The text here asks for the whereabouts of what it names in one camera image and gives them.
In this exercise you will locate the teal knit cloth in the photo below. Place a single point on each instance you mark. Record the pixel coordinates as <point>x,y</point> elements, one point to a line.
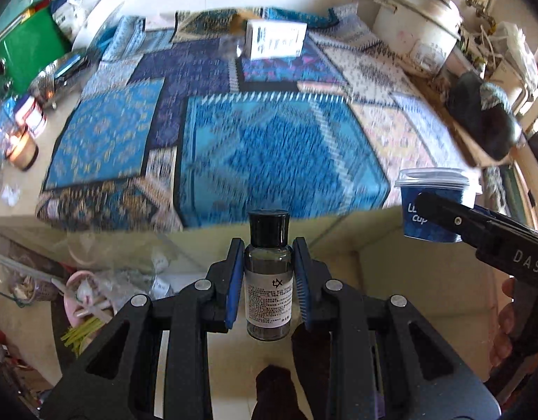
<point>494,96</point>

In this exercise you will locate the pink bowl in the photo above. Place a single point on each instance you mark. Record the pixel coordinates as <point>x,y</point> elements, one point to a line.
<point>83,293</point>

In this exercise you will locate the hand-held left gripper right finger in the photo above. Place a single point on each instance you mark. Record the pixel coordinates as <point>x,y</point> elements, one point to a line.
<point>301,280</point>

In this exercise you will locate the white printed carton box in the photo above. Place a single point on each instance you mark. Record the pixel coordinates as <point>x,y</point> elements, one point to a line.
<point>275,39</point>

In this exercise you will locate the bundle of green sticks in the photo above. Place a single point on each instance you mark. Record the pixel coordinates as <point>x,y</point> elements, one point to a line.
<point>80,334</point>

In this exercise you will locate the white packet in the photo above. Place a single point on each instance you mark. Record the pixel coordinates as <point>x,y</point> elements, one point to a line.
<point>67,13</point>

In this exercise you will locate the white rice cooker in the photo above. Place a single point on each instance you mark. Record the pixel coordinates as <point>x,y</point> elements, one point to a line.
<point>415,26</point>

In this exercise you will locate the blue paper cup with lid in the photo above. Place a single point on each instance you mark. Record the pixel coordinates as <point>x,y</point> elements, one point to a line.
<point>426,225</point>

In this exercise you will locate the clear plastic cup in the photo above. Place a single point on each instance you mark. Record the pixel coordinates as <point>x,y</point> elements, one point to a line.
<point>231,46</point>

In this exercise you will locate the lit candle in glass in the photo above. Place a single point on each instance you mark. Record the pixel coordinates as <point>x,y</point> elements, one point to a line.
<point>23,151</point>

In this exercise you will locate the teal tin box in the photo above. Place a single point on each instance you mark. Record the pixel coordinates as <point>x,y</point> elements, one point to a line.
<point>13,8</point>

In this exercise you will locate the metal bowl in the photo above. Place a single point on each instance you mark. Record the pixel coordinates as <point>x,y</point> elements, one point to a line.
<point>59,76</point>

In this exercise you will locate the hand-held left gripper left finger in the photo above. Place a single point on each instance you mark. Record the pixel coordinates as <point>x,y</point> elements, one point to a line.
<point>234,288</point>

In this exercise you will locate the green metal appliance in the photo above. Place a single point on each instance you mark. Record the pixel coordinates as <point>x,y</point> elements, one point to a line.
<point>24,52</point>

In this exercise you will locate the person's right hand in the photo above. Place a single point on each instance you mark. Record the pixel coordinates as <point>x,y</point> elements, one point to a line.
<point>505,323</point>

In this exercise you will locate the white plastic bag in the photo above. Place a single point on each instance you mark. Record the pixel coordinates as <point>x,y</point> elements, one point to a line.
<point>516,39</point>

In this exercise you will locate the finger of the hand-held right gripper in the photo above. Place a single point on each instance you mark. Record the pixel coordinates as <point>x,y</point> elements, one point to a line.
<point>444,216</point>

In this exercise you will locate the small black-capped glass bottle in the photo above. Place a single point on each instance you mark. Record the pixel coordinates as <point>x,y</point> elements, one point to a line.
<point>269,288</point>

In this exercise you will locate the small crumpled paper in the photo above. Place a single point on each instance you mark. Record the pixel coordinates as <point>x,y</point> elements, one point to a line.
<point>10,193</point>

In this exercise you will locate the round white tray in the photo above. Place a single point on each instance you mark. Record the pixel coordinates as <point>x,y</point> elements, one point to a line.
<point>96,22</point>

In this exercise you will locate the black cooking pot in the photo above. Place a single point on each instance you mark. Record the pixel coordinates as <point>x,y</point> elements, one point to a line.
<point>476,120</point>

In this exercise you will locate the white jar with red label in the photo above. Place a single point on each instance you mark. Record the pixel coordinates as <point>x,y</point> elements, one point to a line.
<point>31,113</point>

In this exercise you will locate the plastic bag with contents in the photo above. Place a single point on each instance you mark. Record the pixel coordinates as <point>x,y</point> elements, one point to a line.
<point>28,284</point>

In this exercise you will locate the wooden cutting board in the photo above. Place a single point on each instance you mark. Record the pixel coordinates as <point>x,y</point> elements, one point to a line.
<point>463,144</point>

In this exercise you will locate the blue patchwork tablecloth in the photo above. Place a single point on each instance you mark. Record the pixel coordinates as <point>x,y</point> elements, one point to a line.
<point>269,148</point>

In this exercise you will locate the clear plastic wrapper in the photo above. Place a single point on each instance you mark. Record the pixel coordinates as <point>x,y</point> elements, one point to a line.
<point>161,271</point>

